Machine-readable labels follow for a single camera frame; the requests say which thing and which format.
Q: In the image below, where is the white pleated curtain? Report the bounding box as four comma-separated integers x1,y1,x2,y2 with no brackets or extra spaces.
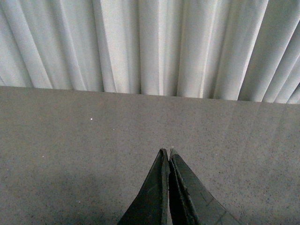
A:
0,0,300,104

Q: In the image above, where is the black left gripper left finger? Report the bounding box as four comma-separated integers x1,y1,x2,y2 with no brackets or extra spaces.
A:
118,149,170,225

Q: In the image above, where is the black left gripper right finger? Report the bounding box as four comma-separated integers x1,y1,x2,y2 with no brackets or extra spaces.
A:
169,149,242,225

